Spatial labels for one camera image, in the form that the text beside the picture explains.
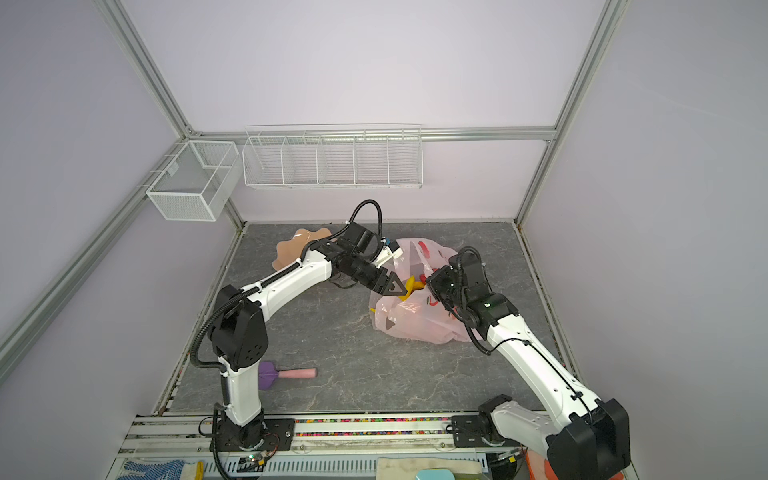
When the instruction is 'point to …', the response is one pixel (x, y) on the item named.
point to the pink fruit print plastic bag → (419, 318)
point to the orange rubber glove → (539, 468)
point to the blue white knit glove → (160, 470)
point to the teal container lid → (434, 474)
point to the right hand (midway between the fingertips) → (425, 277)
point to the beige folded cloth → (407, 468)
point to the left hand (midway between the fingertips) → (399, 293)
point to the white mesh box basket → (196, 180)
